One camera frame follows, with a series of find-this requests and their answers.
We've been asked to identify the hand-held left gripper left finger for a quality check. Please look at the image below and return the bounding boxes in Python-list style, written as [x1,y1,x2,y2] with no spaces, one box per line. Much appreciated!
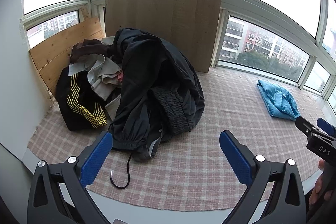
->
[28,131,113,224]

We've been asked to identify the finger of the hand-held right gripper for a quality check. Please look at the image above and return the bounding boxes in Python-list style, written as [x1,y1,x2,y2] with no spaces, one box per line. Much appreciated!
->
[295,116,319,136]
[317,118,336,136]

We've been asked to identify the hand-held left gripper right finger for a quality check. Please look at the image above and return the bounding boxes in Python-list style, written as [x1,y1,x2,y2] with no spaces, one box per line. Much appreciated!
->
[219,130,306,224]

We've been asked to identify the person's right hand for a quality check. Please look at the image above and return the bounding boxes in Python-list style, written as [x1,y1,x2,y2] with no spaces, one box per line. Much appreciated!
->
[309,160,326,207]

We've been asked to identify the folded blue shirt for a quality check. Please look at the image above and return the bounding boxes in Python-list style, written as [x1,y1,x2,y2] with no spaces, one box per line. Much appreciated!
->
[257,79,301,121]

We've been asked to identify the pink plaid tablecloth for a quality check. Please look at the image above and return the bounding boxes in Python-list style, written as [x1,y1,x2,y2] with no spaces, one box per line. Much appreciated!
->
[28,67,328,205]

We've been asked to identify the black garment yellow stripes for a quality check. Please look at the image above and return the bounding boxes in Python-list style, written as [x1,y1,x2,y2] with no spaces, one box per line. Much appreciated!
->
[56,67,108,131]

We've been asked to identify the beige cloth pink trim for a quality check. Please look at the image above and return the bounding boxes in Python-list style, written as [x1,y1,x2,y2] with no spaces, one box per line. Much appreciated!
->
[91,70,124,101]

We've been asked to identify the apartment buildings outside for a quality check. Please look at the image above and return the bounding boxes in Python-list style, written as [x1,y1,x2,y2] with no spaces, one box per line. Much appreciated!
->
[28,0,336,80]

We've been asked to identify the black jacket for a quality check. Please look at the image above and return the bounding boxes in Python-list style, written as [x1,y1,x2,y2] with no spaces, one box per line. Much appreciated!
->
[109,28,205,189]

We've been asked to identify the dark brown garment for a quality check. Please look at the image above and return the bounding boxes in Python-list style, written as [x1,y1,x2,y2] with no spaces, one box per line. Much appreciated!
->
[70,39,113,64]

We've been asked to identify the pine plank board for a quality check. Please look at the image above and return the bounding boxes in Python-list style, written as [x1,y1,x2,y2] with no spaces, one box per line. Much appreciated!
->
[29,17,105,101]

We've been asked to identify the narrow wooden strip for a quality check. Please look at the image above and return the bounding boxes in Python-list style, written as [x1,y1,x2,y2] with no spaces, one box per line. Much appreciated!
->
[80,5,91,22]

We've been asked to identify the large plywood board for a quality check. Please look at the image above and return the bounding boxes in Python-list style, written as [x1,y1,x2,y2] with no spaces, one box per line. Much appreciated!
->
[104,0,222,73]

